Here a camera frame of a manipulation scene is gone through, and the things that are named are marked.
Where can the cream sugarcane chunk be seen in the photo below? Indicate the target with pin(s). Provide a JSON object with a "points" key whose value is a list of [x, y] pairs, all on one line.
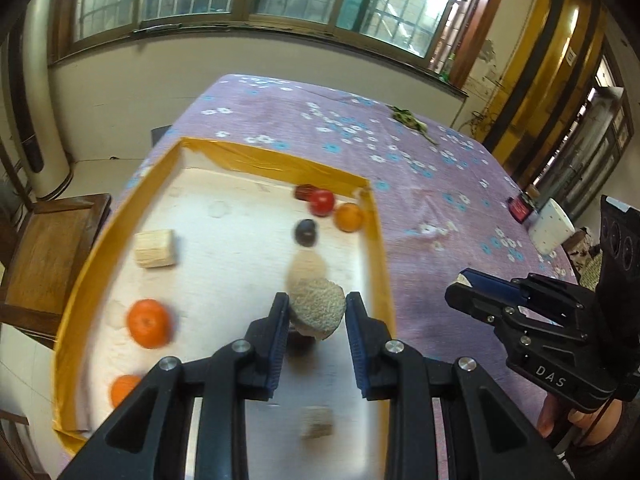
{"points": [[155, 249]]}

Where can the dark plum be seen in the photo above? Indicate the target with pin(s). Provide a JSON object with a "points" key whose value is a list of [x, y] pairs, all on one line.
{"points": [[306, 233]]}

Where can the small cream sugarcane piece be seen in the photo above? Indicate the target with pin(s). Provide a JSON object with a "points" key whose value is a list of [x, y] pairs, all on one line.
{"points": [[462, 280]]}

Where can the green leafy sprig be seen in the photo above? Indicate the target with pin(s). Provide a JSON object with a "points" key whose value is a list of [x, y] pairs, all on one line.
{"points": [[406, 118]]}

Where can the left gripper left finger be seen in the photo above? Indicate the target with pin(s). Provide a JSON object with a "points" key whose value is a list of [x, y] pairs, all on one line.
{"points": [[146, 436]]}

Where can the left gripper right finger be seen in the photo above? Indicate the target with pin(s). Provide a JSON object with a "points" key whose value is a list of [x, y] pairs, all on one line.
{"points": [[486, 435]]}

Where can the yellow cardboard tray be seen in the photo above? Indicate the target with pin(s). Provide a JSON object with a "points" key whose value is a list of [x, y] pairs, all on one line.
{"points": [[233, 212]]}

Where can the right hand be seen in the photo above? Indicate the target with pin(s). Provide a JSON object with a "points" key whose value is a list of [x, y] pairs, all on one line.
{"points": [[595, 427]]}

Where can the large cream sugarcane cylinder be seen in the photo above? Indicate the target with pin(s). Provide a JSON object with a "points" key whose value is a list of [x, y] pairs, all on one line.
{"points": [[306, 264]]}

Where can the green bottle on sill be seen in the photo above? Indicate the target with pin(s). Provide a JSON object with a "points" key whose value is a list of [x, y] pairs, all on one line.
{"points": [[446, 68]]}

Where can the rough beige melon piece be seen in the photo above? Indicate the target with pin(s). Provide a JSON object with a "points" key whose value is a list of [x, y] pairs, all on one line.
{"points": [[317, 307]]}

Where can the white speckled mug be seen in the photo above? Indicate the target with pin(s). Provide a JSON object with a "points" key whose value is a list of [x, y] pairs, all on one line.
{"points": [[551, 228]]}

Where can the cream sugarcane block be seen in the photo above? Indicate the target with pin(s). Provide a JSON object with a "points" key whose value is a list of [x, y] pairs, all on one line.
{"points": [[317, 422]]}

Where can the purple floral tablecloth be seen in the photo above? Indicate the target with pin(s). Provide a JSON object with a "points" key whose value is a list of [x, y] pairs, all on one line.
{"points": [[441, 200]]}

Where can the dark red jujube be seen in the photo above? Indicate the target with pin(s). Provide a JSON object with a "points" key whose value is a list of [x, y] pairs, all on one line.
{"points": [[304, 191]]}

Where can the wooden chair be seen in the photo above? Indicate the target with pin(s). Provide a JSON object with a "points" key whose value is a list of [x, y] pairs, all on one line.
{"points": [[42, 258]]}

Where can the dark red jar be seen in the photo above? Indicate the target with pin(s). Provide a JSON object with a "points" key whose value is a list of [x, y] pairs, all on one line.
{"points": [[521, 206]]}

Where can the large orange mandarin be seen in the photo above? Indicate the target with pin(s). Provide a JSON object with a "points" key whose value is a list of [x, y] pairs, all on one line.
{"points": [[149, 324]]}

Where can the red tomato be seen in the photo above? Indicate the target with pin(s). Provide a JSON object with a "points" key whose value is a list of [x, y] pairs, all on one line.
{"points": [[321, 202]]}

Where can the standing air conditioner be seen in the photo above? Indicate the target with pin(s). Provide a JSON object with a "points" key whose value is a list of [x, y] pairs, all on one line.
{"points": [[28, 101]]}

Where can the barred window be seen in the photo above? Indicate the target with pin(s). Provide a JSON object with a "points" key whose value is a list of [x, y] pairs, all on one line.
{"points": [[417, 33]]}

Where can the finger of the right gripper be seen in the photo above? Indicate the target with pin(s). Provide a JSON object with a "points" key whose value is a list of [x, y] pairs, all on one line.
{"points": [[558, 329], [535, 296]]}

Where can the small orange kumquat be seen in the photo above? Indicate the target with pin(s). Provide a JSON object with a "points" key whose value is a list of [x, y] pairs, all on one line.
{"points": [[348, 217]]}

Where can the dark stool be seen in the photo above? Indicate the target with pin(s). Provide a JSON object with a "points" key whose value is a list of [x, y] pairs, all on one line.
{"points": [[158, 132]]}

